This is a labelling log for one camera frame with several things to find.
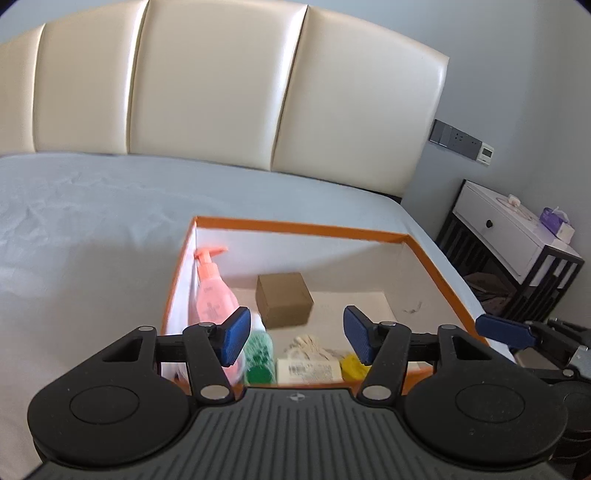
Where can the bed with grey sheet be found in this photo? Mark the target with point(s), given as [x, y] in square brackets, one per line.
[92, 221]

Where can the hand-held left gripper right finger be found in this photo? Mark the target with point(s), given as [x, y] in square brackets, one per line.
[359, 332]

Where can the orange cardboard box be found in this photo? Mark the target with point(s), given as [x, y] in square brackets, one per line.
[429, 272]

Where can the salmon pink pump bottle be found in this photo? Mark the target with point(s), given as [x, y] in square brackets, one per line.
[213, 295]

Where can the white labelled box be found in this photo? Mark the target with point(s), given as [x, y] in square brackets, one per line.
[309, 370]

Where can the white and black nightstand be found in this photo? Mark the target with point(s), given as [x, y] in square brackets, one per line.
[498, 230]

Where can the dark cloth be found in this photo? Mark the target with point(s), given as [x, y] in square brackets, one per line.
[485, 286]

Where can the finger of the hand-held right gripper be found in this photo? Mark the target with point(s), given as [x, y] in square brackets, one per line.
[503, 330]

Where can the white wall thermostat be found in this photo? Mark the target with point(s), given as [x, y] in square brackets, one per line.
[485, 153]

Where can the purple tissue box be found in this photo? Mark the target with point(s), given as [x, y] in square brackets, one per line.
[556, 224]

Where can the green spray bottle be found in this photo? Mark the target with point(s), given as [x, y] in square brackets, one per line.
[259, 355]

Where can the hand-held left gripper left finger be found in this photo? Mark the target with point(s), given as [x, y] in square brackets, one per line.
[235, 334]

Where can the brown cardboard box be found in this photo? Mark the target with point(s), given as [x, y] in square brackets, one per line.
[284, 300]

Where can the yellow item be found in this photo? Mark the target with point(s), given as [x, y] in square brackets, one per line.
[353, 367]

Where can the grey wall switch panel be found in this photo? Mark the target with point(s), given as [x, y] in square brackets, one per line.
[455, 137]

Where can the small white item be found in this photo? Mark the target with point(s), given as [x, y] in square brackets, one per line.
[512, 200]

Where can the cream leather headboard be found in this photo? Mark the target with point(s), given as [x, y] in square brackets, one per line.
[207, 83]

